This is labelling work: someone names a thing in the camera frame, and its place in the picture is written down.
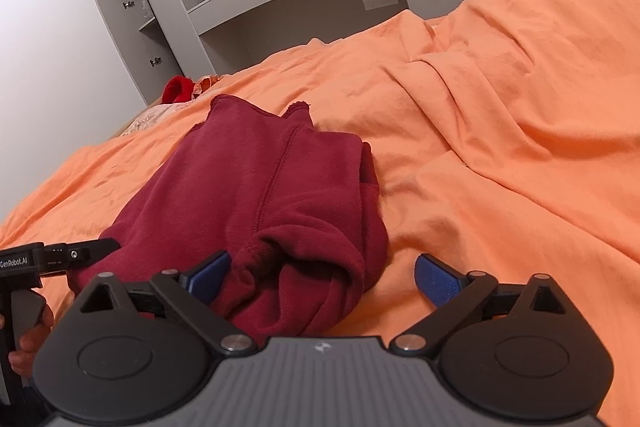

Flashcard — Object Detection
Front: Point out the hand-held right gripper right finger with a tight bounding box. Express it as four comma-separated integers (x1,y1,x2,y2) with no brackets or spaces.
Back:
390,254,572,355

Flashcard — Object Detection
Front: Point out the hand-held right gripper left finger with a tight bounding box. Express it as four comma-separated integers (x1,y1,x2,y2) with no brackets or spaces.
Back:
80,251,254,354

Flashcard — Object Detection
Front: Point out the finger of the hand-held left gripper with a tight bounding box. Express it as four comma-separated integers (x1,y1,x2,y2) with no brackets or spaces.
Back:
42,238,122,279

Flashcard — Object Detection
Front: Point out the orange bed blanket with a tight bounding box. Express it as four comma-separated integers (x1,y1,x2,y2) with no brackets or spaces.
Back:
0,0,640,427

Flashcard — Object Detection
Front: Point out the person's left hand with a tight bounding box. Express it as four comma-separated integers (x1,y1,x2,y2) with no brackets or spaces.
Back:
0,299,55,378

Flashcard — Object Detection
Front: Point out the maroon sweatshirt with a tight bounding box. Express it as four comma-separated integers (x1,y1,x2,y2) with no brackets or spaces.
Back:
67,94,390,338

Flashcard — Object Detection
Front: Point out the red cloth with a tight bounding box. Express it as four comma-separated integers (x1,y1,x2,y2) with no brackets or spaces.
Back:
161,76,197,104

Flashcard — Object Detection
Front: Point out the red and white fabric pile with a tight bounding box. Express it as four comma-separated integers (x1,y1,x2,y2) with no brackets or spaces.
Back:
117,74,223,138

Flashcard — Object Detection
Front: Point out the grey cabinet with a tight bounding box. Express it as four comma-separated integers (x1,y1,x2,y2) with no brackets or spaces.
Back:
77,0,221,106

